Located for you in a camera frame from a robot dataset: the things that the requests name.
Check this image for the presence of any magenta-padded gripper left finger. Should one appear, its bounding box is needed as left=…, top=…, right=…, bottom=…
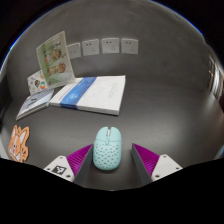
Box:
left=43, top=143, right=95, bottom=188

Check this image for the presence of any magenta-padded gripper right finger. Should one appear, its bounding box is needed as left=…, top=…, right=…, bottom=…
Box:
left=131, top=142, right=184, bottom=186

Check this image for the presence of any mint green perforated computer mouse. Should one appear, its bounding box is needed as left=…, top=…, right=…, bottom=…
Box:
left=92, top=126, right=121, bottom=171

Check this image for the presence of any orange corgi-shaped mouse pad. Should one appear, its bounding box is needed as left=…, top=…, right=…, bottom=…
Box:
left=7, top=124, right=31, bottom=163

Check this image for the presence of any grey patterned book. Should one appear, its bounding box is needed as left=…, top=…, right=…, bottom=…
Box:
left=15, top=87, right=55, bottom=121

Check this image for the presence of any white book with blue stripe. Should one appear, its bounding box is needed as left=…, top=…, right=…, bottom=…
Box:
left=49, top=75, right=127, bottom=116

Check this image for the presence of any white card with colourful stickers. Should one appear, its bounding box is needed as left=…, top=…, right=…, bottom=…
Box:
left=26, top=69, right=49, bottom=96

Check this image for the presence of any green standing menu card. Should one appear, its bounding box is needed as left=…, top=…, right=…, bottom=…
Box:
left=35, top=30, right=76, bottom=90

